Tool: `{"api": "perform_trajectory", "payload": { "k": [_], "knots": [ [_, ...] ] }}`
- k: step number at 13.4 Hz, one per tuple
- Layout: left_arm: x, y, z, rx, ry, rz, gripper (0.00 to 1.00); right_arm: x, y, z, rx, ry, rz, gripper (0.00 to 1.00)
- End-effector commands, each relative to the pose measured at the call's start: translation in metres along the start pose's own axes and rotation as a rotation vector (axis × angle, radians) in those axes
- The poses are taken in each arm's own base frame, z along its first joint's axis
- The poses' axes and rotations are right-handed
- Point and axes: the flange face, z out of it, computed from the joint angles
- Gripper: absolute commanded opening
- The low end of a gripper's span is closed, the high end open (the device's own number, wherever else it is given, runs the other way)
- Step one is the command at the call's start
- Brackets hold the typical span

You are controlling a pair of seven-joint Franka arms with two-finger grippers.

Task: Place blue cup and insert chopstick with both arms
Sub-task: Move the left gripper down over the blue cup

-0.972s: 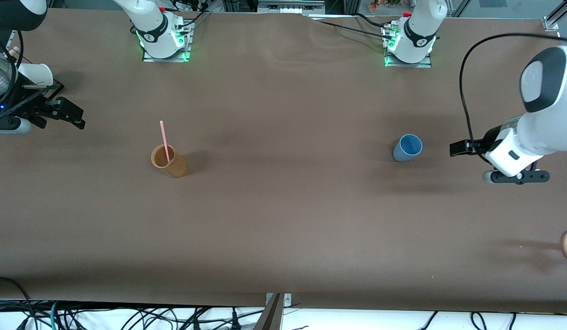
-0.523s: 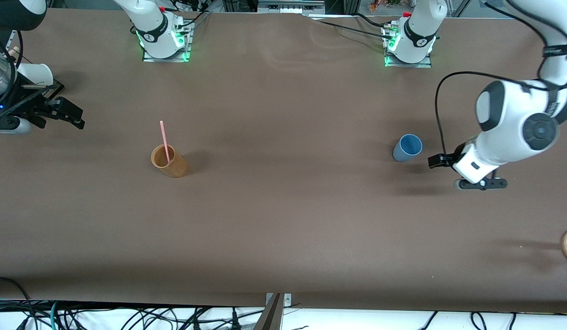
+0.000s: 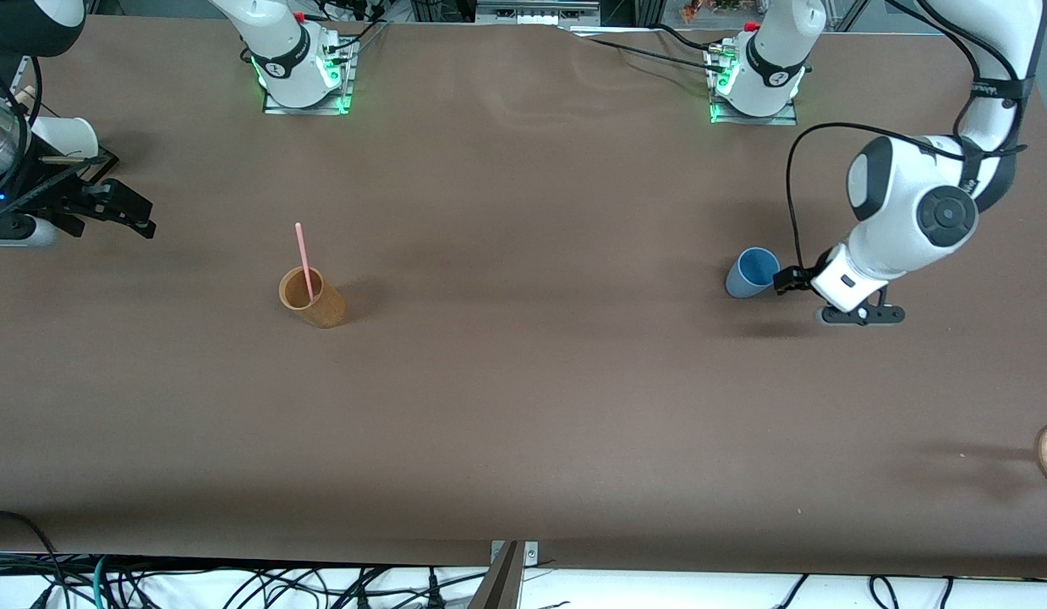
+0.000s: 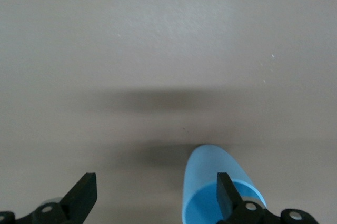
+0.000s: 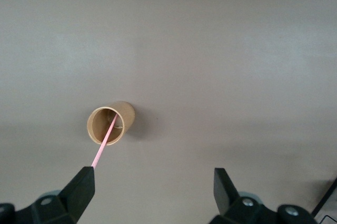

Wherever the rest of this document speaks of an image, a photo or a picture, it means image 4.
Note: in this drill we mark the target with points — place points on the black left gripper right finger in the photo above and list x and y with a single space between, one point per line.
226 195

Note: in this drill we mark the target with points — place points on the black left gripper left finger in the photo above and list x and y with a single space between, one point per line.
81 197

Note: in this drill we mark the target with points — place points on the blue plastic cup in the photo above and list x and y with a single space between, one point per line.
202 171

